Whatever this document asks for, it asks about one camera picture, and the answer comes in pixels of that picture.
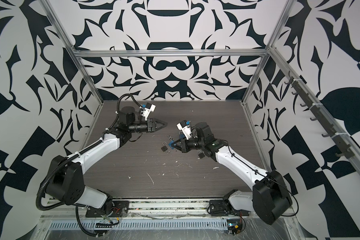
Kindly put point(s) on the blue padlock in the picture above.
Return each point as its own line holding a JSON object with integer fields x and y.
{"x": 171, "y": 143}

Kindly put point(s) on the white slotted cable duct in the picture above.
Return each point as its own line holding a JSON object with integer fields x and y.
{"x": 165, "y": 224}

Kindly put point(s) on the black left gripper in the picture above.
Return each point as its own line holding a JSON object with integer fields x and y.
{"x": 151, "y": 126}

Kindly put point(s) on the grey hook rack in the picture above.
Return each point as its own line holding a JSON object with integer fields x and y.
{"x": 332, "y": 129}

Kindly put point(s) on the aluminium frame post left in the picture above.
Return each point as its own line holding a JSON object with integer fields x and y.
{"x": 54, "y": 20}

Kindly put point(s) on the small circuit board right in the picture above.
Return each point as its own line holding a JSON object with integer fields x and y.
{"x": 236, "y": 226}

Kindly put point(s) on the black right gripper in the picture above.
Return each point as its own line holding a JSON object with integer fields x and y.
{"x": 185, "y": 146}

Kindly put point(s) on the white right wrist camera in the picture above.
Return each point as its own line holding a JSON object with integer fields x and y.
{"x": 185, "y": 127}

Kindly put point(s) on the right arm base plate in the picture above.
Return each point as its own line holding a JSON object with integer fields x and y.
{"x": 221, "y": 208}

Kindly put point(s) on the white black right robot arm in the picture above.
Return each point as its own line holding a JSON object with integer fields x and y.
{"x": 270, "y": 197}

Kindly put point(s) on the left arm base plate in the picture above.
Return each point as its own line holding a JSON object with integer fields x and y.
{"x": 115, "y": 209}

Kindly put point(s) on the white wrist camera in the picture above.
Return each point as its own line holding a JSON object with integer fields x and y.
{"x": 185, "y": 127}
{"x": 146, "y": 109}

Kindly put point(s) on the aluminium frame crossbar back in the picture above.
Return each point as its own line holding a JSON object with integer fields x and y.
{"x": 169, "y": 53}

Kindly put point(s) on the aluminium frame post right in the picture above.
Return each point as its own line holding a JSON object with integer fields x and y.
{"x": 274, "y": 37}

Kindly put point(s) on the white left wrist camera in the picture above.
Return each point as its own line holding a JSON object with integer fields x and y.
{"x": 146, "y": 109}

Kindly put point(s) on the aluminium frame post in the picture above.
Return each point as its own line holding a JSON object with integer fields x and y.
{"x": 274, "y": 37}
{"x": 54, "y": 20}

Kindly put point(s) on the aluminium front rail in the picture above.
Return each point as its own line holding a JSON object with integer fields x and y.
{"x": 157, "y": 209}

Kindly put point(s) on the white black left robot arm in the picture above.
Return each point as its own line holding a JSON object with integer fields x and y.
{"x": 64, "y": 183}

